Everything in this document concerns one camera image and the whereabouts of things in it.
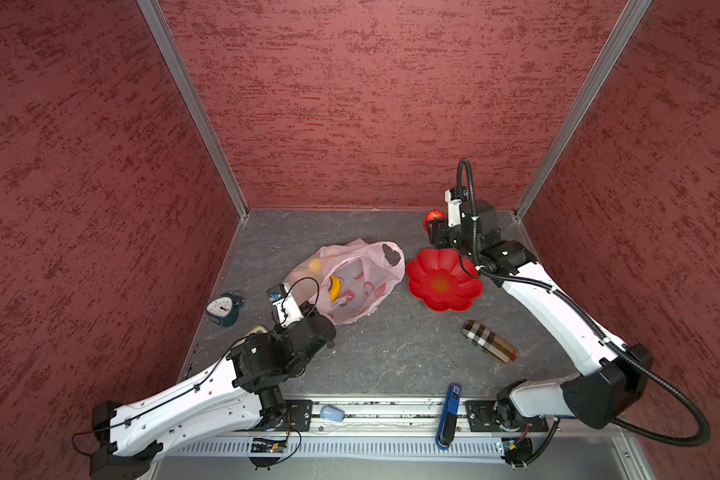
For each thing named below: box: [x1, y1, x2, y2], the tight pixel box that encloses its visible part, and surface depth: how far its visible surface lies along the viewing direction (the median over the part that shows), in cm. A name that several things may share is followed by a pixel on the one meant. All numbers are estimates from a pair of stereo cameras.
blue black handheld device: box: [435, 383, 463, 450], surface depth 76 cm
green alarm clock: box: [204, 291, 245, 327], surface depth 90 cm
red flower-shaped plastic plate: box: [406, 248, 483, 313], surface depth 101 cm
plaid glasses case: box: [462, 320, 517, 364], surface depth 86 cm
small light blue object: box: [320, 405, 345, 422], surface depth 75 cm
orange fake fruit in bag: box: [309, 258, 322, 273], surface depth 99 cm
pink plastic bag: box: [284, 238, 406, 325], surface depth 96 cm
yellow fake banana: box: [328, 275, 341, 303], surface depth 98 cm
